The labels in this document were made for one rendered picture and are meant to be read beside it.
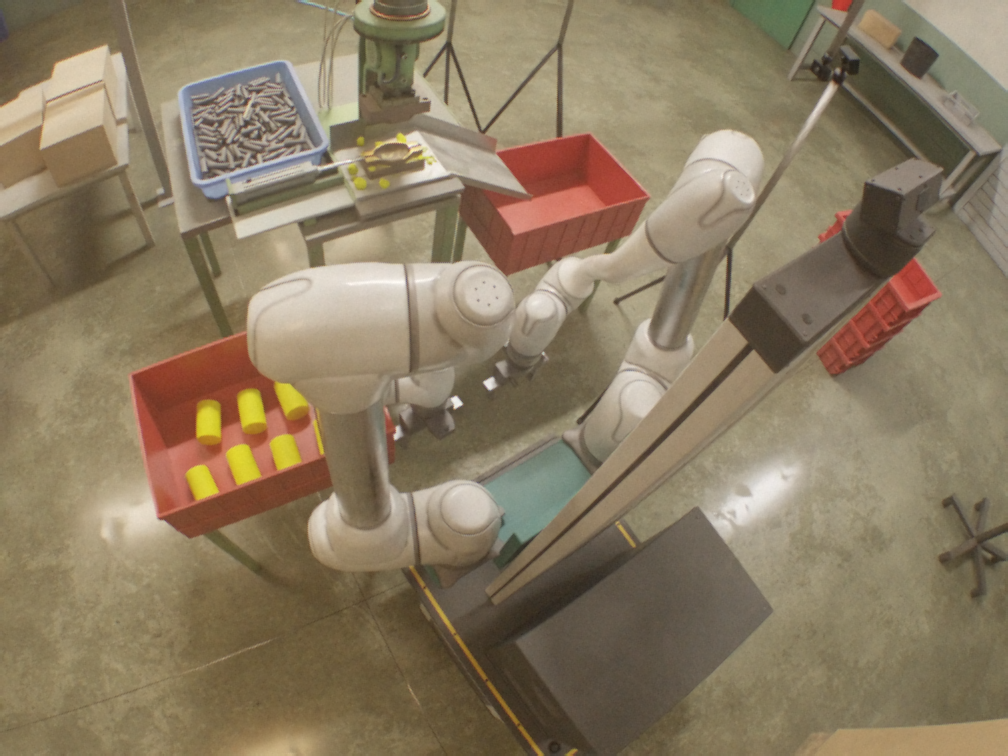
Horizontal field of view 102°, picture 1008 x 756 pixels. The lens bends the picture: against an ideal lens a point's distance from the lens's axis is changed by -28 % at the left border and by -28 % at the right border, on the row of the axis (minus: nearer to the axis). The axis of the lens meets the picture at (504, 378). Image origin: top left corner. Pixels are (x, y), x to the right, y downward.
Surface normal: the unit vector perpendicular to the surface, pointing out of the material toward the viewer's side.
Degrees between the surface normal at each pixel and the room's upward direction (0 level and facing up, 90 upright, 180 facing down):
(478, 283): 24
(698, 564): 0
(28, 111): 0
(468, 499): 6
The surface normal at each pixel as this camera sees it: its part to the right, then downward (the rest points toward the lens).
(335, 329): 0.20, 0.18
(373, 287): 0.15, -0.40
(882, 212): -0.81, 0.43
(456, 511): 0.33, -0.51
